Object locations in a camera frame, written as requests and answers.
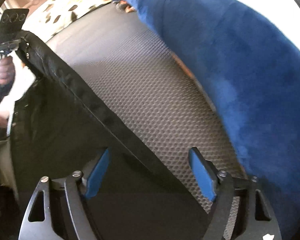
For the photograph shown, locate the black pants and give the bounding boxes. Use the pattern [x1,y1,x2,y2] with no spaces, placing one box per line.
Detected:
[9,30,211,240]

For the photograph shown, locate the left hand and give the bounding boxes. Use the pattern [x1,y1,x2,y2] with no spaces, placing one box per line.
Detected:
[0,56,15,85]

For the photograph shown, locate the floral white pillow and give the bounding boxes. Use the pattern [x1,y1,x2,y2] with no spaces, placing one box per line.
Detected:
[23,0,111,42]

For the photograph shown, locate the grey mesh mattress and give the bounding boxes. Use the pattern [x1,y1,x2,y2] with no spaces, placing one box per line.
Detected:
[46,3,246,239]

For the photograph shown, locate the blue floral blanket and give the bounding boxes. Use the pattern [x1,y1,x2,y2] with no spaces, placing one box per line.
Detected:
[114,0,300,239]

